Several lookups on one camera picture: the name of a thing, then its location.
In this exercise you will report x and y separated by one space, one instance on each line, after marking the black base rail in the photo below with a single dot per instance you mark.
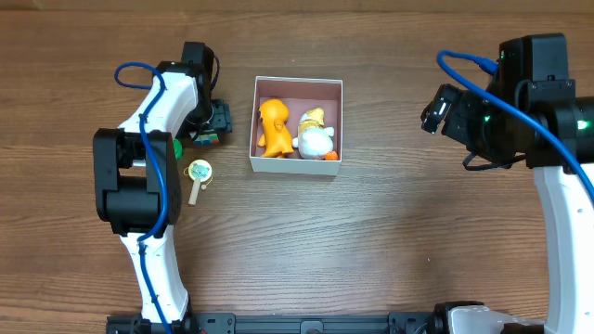
392 323

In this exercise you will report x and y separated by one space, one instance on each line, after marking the white plush duck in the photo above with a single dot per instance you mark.
314 140

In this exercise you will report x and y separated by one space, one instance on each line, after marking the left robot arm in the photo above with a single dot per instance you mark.
137 182

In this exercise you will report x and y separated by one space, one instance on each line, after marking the colourful puzzle cube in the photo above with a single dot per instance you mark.
206 139

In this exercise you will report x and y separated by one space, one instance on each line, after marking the green round plastic toy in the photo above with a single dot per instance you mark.
178 149

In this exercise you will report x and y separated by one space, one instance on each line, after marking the wooden cat rattle drum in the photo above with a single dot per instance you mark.
201 174

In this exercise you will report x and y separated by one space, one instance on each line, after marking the white open cardboard box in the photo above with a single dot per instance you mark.
299 95

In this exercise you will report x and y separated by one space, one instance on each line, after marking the orange dinosaur toy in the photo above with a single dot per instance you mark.
276 138

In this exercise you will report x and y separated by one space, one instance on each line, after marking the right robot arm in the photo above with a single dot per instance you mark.
529 113

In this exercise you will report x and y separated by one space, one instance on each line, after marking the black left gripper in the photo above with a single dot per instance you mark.
221 119

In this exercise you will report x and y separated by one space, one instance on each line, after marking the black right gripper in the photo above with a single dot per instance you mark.
458 117

